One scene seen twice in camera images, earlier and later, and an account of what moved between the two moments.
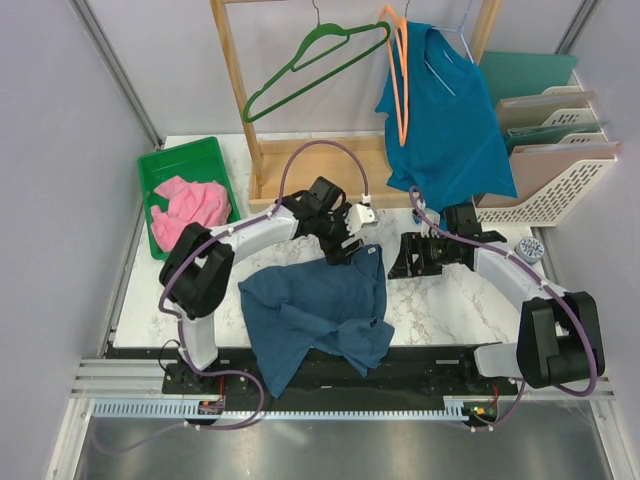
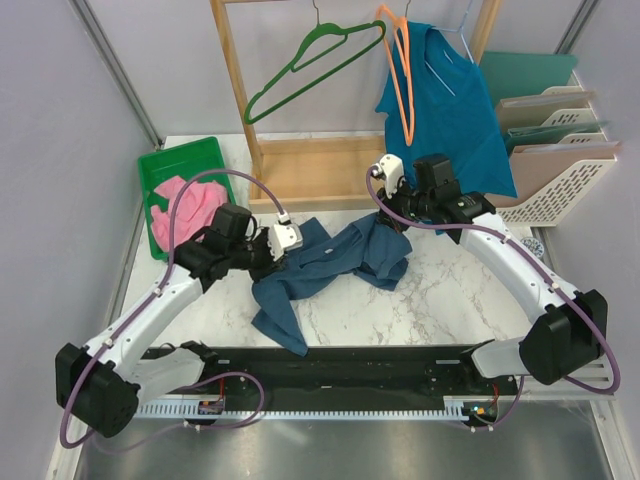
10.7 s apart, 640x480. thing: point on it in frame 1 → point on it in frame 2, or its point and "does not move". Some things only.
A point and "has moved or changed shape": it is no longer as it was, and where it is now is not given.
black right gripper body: (432, 253) → (408, 204)
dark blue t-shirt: (336, 306) has moved or changed shape
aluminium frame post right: (576, 27) does not move
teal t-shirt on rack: (456, 151) does not move
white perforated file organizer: (552, 207) does not move
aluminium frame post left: (116, 68) does not move
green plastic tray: (200, 160) does not move
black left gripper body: (332, 233) → (253, 256)
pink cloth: (189, 202) does not move
